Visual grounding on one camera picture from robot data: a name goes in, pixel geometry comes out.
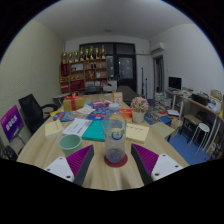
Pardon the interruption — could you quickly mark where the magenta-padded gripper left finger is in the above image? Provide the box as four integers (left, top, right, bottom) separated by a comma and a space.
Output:
43, 143, 95, 187

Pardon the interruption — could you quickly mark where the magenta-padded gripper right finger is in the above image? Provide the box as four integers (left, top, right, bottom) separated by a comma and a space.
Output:
130, 143, 184, 186

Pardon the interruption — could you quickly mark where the clear plastic water bottle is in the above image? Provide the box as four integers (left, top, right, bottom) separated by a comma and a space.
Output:
102, 102, 128, 164

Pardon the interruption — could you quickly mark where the pale green cup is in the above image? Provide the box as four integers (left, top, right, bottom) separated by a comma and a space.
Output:
58, 133, 83, 158

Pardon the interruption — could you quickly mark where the pale yellow book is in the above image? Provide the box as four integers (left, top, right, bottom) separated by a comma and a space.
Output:
44, 118, 65, 139
125, 122, 150, 144

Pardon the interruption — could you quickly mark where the white paper sheet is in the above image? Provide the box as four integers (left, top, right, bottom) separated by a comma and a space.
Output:
61, 117, 93, 138

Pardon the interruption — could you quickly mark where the flat round red coaster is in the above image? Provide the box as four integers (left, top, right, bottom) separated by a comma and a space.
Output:
103, 153, 129, 168

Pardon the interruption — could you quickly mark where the teal book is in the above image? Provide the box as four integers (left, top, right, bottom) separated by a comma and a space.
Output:
81, 119, 106, 142

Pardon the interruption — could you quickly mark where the white pot with pink flowers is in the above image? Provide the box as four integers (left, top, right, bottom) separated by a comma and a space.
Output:
129, 96, 150, 124

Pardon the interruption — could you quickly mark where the yellow gift box red ribbon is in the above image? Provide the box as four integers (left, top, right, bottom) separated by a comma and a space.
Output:
62, 92, 85, 113

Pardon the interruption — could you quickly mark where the white round stool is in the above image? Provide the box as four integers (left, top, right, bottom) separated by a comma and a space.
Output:
188, 122, 209, 146

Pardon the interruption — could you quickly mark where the small round white table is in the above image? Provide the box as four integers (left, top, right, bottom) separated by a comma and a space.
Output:
52, 93, 71, 105

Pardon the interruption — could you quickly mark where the black office chair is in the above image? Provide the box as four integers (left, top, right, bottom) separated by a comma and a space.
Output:
18, 93, 59, 135

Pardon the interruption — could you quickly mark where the small orange box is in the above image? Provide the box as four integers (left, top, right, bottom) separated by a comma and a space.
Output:
112, 91, 124, 104

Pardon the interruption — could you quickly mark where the grey chair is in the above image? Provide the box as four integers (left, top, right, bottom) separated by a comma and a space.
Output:
116, 85, 139, 103

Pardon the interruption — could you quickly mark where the wooden side desk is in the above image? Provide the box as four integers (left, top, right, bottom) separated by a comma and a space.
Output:
166, 88, 224, 158

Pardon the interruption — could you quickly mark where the purple sign board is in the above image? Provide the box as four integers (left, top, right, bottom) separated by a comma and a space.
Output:
0, 104, 25, 143

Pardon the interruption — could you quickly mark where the black computer monitor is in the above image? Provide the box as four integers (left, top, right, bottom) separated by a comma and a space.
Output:
168, 76, 183, 91

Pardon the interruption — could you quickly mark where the wooden shelf unit with trophies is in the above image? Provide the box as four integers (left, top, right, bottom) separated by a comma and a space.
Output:
59, 44, 108, 94

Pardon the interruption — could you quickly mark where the dark glass door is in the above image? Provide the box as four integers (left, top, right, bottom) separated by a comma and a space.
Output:
79, 42, 138, 93

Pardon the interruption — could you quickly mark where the white air conditioner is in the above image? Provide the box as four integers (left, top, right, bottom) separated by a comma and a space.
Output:
149, 41, 166, 54

